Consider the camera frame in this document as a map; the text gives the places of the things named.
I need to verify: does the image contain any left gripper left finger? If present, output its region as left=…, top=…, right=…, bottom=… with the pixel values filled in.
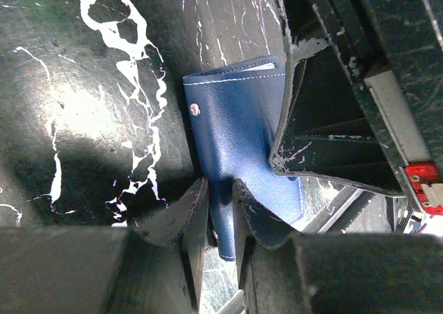
left=1, top=178, right=208, bottom=313

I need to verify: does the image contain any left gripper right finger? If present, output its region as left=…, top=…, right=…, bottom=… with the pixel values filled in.
left=233, top=180, right=442, bottom=313

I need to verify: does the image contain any blue card holder wallet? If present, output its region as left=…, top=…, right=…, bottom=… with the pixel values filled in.
left=182, top=55, right=305, bottom=261

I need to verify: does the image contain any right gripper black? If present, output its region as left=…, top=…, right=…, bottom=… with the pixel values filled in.
left=269, top=0, right=442, bottom=215

